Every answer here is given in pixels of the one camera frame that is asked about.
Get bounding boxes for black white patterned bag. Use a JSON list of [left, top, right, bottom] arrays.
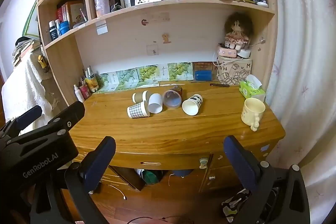
[[221, 188, 253, 223]]

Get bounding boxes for small white bottle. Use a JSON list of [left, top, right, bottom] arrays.
[[74, 84, 85, 103]]

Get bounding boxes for wooden desk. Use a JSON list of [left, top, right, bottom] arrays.
[[62, 82, 286, 215]]

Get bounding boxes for brown paper cup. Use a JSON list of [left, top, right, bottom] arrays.
[[132, 90, 149, 104]]

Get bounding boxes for grey white shelf label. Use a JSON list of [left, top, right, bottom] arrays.
[[96, 21, 109, 36]]

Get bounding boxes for cream ceramic mug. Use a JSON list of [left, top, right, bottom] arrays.
[[241, 97, 266, 132]]

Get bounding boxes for pink spotted case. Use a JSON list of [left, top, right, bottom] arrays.
[[217, 44, 241, 59]]

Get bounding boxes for brown haired cloth doll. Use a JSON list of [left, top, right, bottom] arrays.
[[223, 12, 254, 51]]

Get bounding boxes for white curtain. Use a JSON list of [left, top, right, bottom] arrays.
[[264, 0, 336, 205]]

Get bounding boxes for pink tube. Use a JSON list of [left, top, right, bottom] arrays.
[[80, 82, 91, 100]]

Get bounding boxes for black bottle white cap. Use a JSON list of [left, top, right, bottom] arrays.
[[48, 20, 58, 42]]

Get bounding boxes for red books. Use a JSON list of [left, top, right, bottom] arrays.
[[56, 3, 70, 23]]

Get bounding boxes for plain white paper cup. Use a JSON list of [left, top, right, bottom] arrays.
[[147, 93, 164, 114]]

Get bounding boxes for clear wall hook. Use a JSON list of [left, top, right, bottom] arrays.
[[146, 42, 159, 56]]

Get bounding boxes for white tape roll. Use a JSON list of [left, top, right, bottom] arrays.
[[237, 48, 252, 59]]

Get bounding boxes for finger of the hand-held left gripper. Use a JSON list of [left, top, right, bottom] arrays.
[[0, 105, 43, 144], [16, 101, 86, 141]]

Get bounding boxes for white charging cable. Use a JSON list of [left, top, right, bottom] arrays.
[[212, 52, 253, 67]]

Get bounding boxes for green framed board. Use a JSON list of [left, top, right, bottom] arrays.
[[22, 0, 40, 39]]

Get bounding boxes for stack of old books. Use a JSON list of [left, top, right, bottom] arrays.
[[13, 37, 40, 65]]

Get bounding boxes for leaf print booklet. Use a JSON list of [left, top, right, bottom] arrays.
[[166, 62, 194, 82], [135, 64, 160, 88], [94, 73, 117, 94], [115, 68, 139, 91]]

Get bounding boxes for wooden bookshelf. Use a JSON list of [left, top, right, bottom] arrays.
[[36, 0, 279, 110]]

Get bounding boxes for clear plastic cup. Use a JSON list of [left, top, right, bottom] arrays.
[[162, 89, 182, 110]]

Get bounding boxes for green white bag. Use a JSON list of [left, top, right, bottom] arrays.
[[134, 168, 164, 186]]

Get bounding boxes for brick pattern card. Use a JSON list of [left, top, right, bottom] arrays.
[[192, 61, 218, 82]]

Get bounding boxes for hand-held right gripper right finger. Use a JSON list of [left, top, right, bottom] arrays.
[[223, 135, 311, 224]]

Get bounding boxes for patterned cardboard box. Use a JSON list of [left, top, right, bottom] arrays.
[[216, 56, 253, 85]]

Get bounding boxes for white lace cloth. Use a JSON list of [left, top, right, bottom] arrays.
[[1, 52, 53, 123]]

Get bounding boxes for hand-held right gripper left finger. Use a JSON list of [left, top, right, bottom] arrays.
[[30, 135, 116, 224]]

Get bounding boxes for black patterned white paper cup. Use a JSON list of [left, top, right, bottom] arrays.
[[182, 94, 203, 116]]

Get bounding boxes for brown picture box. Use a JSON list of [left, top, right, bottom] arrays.
[[65, 0, 88, 28]]

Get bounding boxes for blue jar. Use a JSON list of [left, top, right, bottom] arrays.
[[59, 21, 70, 36]]

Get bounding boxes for thin white cable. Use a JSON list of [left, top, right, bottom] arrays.
[[104, 181, 128, 200]]

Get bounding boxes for blue pouch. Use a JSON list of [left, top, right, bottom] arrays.
[[194, 70, 213, 81]]

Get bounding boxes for green tissue box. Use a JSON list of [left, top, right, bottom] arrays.
[[239, 74, 266, 103]]

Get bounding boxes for checked paper cup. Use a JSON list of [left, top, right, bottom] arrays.
[[127, 101, 151, 119]]

